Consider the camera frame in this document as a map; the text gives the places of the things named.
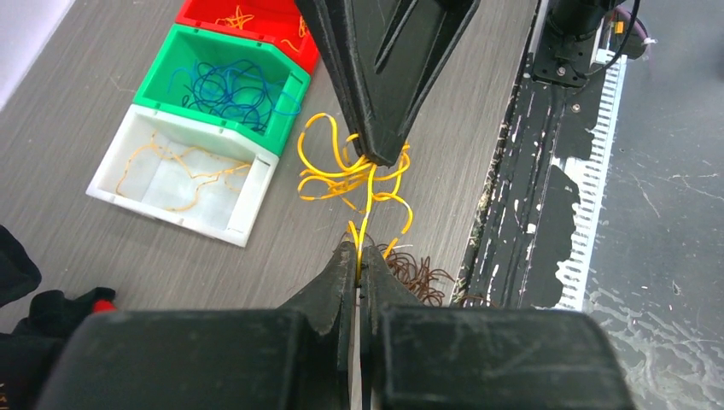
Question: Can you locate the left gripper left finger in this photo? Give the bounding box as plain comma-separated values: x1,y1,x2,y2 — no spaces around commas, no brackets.
36,242,357,409

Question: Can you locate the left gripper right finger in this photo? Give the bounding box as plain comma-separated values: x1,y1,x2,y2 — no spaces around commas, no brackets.
359,246,635,409

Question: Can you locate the black shirt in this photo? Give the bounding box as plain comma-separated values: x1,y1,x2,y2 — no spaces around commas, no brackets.
1,226,116,409

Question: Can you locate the green plastic bin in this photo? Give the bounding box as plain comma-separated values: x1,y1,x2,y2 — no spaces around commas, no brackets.
133,24,311,155

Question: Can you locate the red plastic bin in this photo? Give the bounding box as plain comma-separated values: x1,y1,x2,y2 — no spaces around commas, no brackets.
175,0,319,74

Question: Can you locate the light blue cable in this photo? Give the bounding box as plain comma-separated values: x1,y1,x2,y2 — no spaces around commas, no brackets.
166,59,304,134

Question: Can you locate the white plastic bin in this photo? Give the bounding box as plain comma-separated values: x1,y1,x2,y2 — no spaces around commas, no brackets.
86,104,279,247

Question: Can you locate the coloured cable bundle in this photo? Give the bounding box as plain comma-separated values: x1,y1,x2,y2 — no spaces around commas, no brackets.
376,243,496,308

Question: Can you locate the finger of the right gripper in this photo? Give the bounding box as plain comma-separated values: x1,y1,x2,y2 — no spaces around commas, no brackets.
361,1,479,166
295,0,402,159

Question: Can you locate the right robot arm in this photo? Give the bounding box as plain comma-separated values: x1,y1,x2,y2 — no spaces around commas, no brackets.
296,1,622,167

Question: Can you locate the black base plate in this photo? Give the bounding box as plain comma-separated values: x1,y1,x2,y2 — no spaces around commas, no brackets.
451,1,637,311

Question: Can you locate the yellow cable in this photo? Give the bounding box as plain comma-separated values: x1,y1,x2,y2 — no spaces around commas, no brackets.
213,4,311,55
296,112,415,281
114,131,254,214

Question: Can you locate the red shirt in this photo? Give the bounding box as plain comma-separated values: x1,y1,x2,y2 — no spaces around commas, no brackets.
92,300,117,313

